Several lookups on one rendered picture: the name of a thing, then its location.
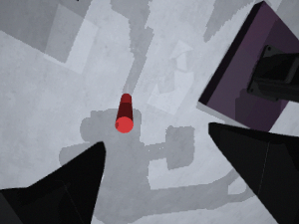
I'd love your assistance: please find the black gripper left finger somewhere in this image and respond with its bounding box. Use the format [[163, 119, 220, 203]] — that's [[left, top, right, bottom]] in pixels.
[[0, 141, 107, 224]]

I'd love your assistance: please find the dark red peg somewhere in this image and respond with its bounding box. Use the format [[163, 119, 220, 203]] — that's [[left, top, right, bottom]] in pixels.
[[115, 94, 134, 133]]

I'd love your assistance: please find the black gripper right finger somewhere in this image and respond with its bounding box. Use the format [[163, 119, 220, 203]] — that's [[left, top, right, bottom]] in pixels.
[[208, 122, 299, 224]]

